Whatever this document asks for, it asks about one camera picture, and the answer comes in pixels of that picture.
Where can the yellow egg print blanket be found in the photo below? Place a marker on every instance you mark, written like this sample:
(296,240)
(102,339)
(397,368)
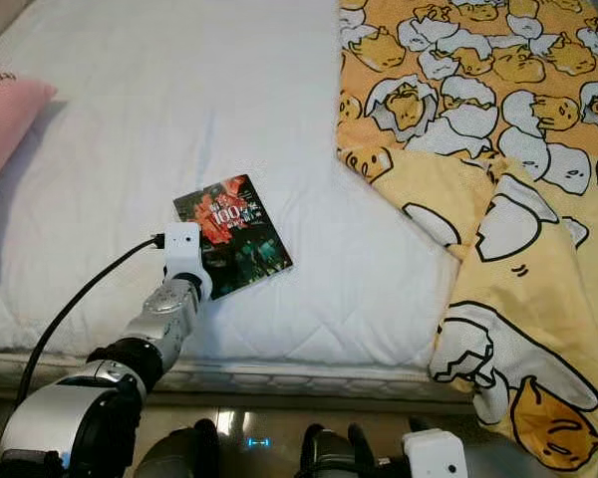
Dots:
(508,299)

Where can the dark red cover book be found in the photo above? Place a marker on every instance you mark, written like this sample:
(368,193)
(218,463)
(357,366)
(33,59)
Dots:
(239,214)

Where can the pink printed pillow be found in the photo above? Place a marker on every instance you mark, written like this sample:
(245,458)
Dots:
(10,149)

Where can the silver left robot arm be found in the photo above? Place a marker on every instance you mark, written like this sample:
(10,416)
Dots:
(60,428)

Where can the dark left robot leg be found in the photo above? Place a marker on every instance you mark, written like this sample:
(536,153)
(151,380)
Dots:
(179,456)

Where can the white quilted mattress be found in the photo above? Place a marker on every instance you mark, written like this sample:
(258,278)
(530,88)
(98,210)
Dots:
(189,100)

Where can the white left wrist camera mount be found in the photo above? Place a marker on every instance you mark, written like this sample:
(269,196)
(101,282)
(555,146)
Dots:
(182,249)

